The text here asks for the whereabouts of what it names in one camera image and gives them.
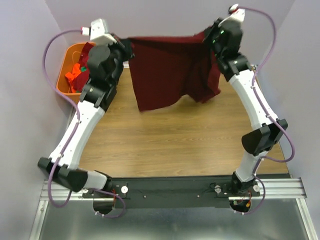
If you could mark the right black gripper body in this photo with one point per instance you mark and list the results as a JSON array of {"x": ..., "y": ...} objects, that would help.
[{"x": 210, "y": 38}]

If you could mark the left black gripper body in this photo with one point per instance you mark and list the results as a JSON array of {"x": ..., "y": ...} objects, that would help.
[{"x": 119, "y": 53}]

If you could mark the maroon t shirt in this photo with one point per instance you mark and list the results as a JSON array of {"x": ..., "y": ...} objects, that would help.
[{"x": 165, "y": 68}]

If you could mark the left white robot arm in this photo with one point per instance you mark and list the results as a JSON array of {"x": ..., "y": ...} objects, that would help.
[{"x": 105, "y": 65}]

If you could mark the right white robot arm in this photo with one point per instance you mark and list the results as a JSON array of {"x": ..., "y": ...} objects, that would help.
[{"x": 224, "y": 39}]

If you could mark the orange shirt in bin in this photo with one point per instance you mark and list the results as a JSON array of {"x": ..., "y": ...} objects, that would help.
[{"x": 71, "y": 76}]

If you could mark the orange plastic bin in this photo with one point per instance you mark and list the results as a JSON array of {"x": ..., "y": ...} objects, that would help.
[{"x": 71, "y": 57}]

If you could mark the dark red shirt in bin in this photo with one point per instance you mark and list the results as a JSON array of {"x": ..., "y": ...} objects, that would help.
[{"x": 82, "y": 79}]

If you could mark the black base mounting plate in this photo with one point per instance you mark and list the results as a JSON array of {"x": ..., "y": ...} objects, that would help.
[{"x": 219, "y": 191}]

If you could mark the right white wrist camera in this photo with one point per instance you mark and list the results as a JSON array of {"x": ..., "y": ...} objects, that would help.
[{"x": 236, "y": 14}]

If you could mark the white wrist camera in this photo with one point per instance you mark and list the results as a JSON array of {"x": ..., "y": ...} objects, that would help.
[
  {"x": 236, "y": 14},
  {"x": 98, "y": 32}
]

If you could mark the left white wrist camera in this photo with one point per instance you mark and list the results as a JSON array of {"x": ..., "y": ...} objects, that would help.
[{"x": 98, "y": 32}]

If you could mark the aluminium extrusion rail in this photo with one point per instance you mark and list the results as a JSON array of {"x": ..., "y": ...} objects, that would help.
[{"x": 278, "y": 188}]

